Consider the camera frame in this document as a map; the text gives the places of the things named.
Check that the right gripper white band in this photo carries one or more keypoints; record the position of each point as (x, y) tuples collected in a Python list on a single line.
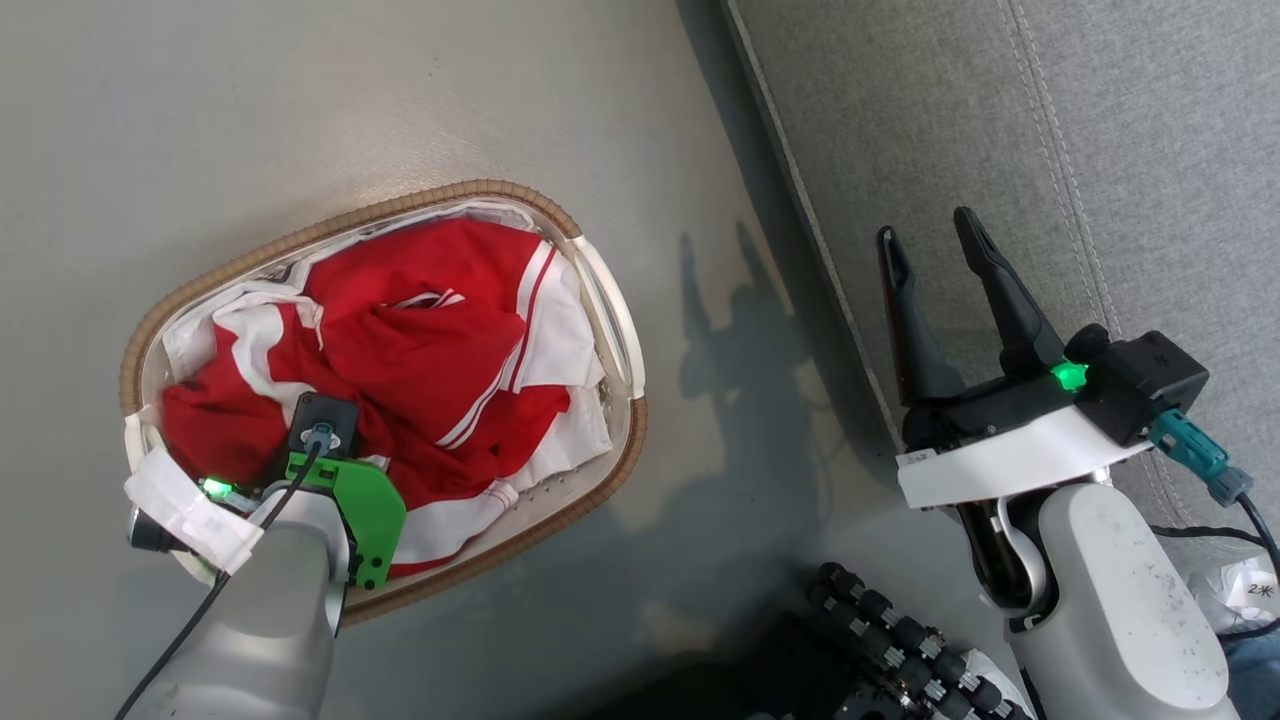
[(1010, 455)]

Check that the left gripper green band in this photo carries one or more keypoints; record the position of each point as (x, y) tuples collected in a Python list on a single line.
[(370, 515)]

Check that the red and white clothing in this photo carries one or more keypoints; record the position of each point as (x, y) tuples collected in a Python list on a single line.
[(420, 350)]

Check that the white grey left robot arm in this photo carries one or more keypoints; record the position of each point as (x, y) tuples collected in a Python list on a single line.
[(270, 620)]

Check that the white basket with wicker rim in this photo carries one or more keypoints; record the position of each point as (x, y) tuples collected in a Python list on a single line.
[(600, 300)]

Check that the grey fabric sofa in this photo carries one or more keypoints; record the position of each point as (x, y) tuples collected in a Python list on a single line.
[(1000, 120)]

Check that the white bag with label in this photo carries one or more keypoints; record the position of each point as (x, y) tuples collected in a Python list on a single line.
[(1240, 590)]

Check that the blue fabric piece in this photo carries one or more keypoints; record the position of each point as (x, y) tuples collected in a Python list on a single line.
[(1255, 675)]

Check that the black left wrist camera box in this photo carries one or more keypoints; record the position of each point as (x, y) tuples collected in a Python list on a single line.
[(322, 415)]

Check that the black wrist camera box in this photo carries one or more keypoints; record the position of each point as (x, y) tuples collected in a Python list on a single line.
[(1145, 380), (322, 415)]

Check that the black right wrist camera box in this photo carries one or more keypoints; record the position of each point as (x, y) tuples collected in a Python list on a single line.
[(1145, 380)]

